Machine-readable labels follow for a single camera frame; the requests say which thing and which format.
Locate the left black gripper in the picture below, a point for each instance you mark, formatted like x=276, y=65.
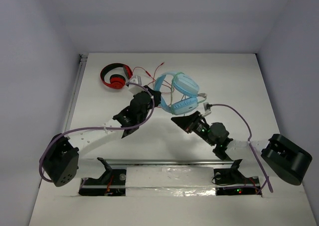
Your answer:
x=154, y=96

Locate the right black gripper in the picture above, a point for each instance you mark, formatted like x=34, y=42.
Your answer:
x=188, y=123

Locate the light blue headphones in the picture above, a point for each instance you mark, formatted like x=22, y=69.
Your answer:
x=185, y=85

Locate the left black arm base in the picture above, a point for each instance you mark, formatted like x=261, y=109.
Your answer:
x=111, y=183

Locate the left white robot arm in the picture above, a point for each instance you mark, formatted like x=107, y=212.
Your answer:
x=60, y=161

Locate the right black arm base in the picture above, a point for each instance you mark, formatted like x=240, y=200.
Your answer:
x=231, y=182

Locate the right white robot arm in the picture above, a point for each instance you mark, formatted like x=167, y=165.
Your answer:
x=288, y=161

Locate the red black headphones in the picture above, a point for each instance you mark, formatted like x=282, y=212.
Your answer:
x=116, y=81

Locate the white foam block with tape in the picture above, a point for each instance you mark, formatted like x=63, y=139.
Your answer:
x=169, y=181

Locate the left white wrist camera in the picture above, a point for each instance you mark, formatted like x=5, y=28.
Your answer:
x=134, y=84

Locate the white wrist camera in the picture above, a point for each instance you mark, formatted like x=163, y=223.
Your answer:
x=134, y=84
x=207, y=109

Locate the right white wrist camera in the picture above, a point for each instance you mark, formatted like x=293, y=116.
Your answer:
x=207, y=109

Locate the aluminium rail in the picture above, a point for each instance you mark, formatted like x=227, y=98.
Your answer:
x=166, y=162

